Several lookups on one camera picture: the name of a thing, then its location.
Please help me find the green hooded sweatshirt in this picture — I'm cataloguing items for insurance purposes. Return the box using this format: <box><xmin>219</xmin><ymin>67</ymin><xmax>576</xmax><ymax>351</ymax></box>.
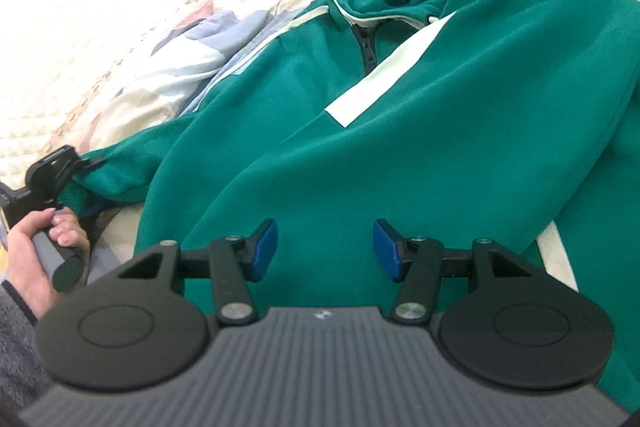
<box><xmin>63</xmin><ymin>0</ymin><xmax>639</xmax><ymax>409</ymax></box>

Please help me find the quilted cream headboard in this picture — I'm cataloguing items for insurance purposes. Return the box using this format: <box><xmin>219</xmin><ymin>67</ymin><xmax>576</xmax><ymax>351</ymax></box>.
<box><xmin>1</xmin><ymin>0</ymin><xmax>195</xmax><ymax>186</ymax></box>

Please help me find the patchwork pastel quilt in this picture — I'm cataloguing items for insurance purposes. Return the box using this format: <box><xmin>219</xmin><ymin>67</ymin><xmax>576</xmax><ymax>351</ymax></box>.
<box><xmin>0</xmin><ymin>0</ymin><xmax>640</xmax><ymax>298</ymax></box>

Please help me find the person's left hand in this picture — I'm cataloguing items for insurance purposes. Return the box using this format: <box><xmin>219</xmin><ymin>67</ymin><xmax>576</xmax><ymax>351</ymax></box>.
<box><xmin>8</xmin><ymin>207</ymin><xmax>90</xmax><ymax>319</ymax></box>

